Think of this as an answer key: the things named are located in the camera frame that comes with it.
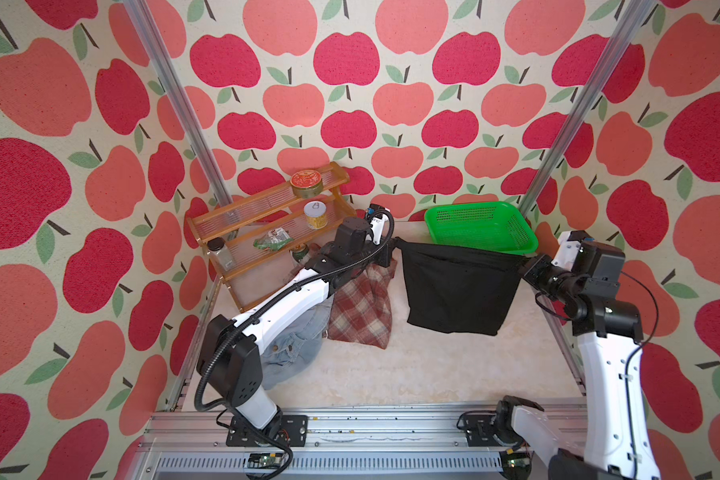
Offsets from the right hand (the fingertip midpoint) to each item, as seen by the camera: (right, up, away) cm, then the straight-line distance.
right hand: (524, 266), depth 69 cm
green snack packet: (-65, +7, +19) cm, 68 cm away
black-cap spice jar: (-78, +4, +13) cm, 80 cm away
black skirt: (-12, -7, +10) cm, 17 cm away
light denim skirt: (-57, -25, +15) cm, 64 cm away
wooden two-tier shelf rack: (-72, +9, +14) cm, 74 cm away
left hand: (-28, +5, +8) cm, 29 cm away
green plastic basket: (+15, +14, +51) cm, 55 cm away
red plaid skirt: (-39, -15, +24) cm, 48 cm away
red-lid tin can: (-55, +24, +19) cm, 63 cm away
